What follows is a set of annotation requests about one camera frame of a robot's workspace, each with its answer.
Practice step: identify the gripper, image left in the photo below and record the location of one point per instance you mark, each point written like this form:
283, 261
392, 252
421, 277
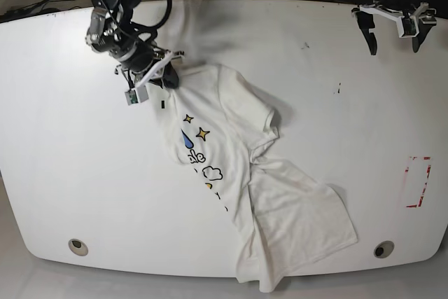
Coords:
137, 58

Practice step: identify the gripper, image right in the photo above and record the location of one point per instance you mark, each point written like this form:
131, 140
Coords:
366, 23

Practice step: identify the white printed T-shirt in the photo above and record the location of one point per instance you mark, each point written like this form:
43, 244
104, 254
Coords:
215, 123

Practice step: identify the table cable grommet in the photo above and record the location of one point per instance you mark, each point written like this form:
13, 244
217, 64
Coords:
78, 247
384, 249

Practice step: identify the red tape rectangle marking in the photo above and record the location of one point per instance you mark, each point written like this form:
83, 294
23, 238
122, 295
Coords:
415, 181

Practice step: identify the left table cable grommet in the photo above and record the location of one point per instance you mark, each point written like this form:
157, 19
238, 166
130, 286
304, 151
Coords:
78, 247

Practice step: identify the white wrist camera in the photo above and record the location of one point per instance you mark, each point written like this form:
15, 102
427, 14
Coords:
138, 94
406, 24

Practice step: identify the right table cable grommet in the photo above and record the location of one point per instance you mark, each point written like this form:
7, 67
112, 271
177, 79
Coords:
384, 249

